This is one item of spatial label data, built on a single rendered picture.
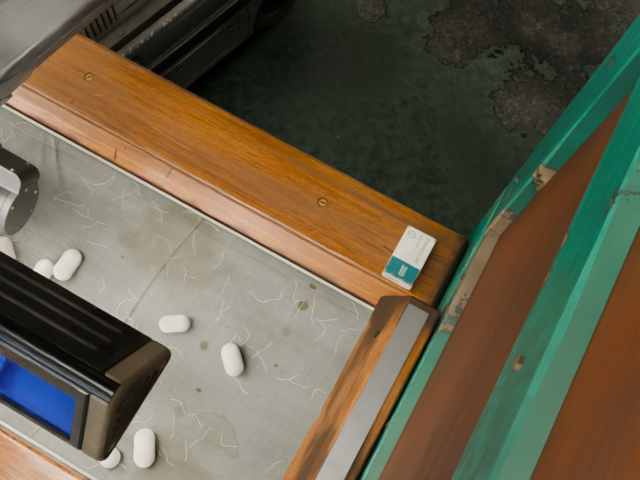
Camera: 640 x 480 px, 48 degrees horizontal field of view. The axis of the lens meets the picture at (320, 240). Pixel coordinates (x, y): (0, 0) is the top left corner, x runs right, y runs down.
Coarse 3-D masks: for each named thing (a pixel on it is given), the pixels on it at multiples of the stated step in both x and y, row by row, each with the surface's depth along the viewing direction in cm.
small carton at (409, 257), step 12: (408, 228) 78; (408, 240) 78; (420, 240) 78; (432, 240) 78; (396, 252) 77; (408, 252) 77; (420, 252) 77; (396, 264) 77; (408, 264) 77; (420, 264) 77; (384, 276) 78; (396, 276) 77; (408, 276) 77; (408, 288) 78
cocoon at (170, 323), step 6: (162, 318) 77; (168, 318) 77; (174, 318) 77; (180, 318) 77; (186, 318) 77; (162, 324) 76; (168, 324) 76; (174, 324) 76; (180, 324) 76; (186, 324) 77; (162, 330) 77; (168, 330) 77; (174, 330) 77; (180, 330) 77
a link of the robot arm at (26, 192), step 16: (0, 144) 70; (0, 160) 67; (16, 160) 69; (0, 176) 67; (16, 176) 67; (32, 176) 69; (0, 192) 67; (16, 192) 67; (32, 192) 70; (0, 208) 67; (16, 208) 68; (32, 208) 72; (0, 224) 68; (16, 224) 70
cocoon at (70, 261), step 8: (64, 256) 78; (72, 256) 78; (80, 256) 79; (56, 264) 78; (64, 264) 78; (72, 264) 78; (56, 272) 77; (64, 272) 78; (72, 272) 78; (64, 280) 78
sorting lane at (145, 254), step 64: (0, 128) 84; (64, 192) 82; (128, 192) 83; (128, 256) 80; (192, 256) 81; (256, 256) 81; (128, 320) 78; (192, 320) 79; (256, 320) 79; (320, 320) 79; (192, 384) 76; (256, 384) 77; (320, 384) 77; (64, 448) 74; (128, 448) 74; (192, 448) 74; (256, 448) 75
